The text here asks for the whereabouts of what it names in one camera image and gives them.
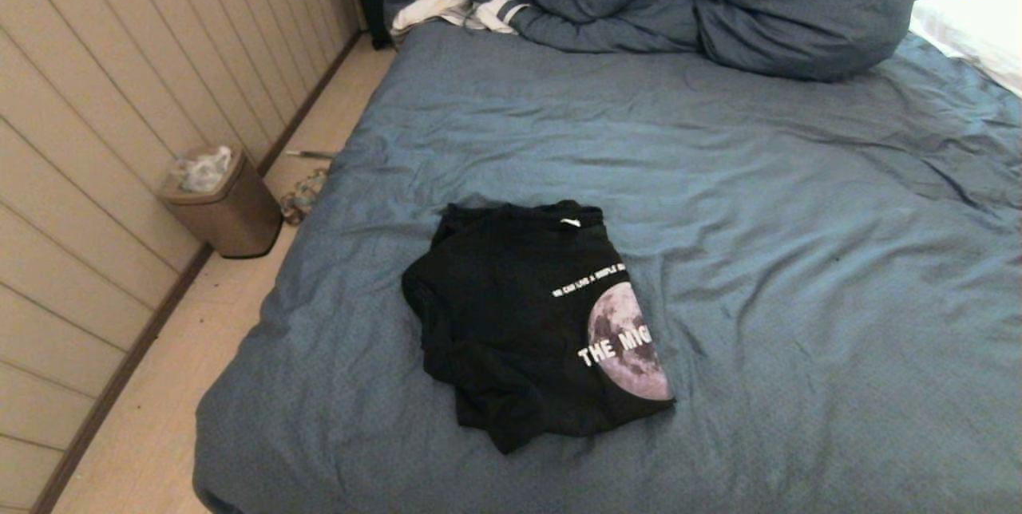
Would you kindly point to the patterned item on floor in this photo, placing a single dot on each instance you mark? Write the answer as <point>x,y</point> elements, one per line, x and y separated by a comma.
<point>303,195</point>

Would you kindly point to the clear plastic bin liner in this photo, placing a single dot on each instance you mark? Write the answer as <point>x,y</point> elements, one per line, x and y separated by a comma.
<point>204,168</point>

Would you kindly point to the black moon print T-shirt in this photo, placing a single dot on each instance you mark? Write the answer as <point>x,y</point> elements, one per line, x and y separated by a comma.
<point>511,322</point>

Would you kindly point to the blue bed sheet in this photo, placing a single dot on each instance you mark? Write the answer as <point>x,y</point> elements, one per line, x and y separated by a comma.
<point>718,179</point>

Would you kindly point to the thin grey rod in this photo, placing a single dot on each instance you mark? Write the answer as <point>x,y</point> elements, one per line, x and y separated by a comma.
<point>311,153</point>

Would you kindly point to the white pillow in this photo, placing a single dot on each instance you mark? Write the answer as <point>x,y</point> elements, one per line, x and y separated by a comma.
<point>978,31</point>

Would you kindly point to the white garment with blue stripes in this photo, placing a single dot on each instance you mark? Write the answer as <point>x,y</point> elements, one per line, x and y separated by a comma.
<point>435,3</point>

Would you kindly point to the brown trash bin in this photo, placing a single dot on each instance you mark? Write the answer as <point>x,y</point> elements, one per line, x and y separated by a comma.
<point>235,219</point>

